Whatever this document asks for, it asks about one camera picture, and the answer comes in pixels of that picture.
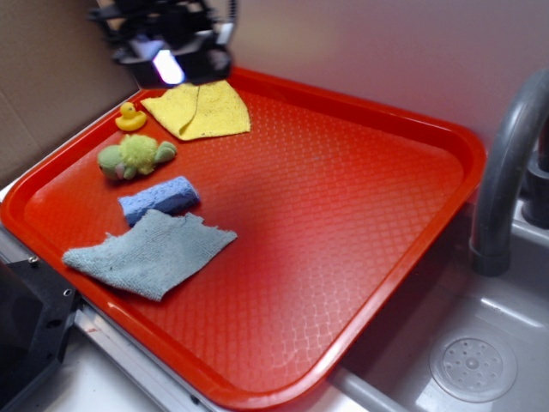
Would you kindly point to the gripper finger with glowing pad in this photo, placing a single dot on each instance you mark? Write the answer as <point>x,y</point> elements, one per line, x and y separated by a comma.
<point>203,60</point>
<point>168,68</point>

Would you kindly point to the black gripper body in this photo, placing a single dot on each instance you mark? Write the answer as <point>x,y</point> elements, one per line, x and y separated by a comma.
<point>137,30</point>

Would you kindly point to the yellow cloth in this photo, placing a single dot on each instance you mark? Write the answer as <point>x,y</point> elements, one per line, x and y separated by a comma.
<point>194,112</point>

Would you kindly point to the yellow rubber duck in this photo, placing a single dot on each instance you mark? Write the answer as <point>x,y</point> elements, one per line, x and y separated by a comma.
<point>130,119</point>

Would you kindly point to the green plush turtle toy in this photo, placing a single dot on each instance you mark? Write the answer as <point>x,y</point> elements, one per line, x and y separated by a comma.
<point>135,155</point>

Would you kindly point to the brown cardboard box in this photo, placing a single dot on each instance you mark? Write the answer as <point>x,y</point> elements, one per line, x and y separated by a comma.
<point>57,76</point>

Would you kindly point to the blue sponge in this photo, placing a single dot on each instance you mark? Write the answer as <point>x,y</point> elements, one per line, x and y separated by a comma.
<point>168,197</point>

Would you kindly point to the red plastic tray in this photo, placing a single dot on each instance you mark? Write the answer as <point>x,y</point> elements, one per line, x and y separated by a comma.
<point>333,199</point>

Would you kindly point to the teal cloth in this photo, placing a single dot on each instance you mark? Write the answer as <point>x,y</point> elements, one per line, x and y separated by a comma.
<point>154,256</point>

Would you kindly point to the grey faucet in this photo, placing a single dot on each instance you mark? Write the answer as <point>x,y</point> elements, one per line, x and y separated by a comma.
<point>517,161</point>

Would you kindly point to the grey sink basin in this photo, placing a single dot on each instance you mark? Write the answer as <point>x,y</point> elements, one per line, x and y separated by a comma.
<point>387,369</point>

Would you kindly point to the sink drain strainer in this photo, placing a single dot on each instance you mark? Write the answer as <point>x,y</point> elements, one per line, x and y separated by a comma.
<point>473,365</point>

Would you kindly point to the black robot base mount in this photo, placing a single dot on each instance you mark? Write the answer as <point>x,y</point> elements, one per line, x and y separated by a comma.
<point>37,310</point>

